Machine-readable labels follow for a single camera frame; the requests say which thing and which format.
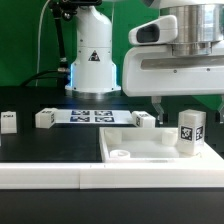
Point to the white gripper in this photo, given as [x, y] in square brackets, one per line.
[154, 71]

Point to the white square tabletop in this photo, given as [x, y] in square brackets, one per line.
[147, 145]

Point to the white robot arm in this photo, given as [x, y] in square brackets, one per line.
[179, 53]

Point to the white U-shaped obstacle fence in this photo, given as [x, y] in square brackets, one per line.
[107, 175]

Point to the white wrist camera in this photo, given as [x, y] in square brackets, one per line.
[160, 31]

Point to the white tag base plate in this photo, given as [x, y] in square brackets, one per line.
[93, 116]

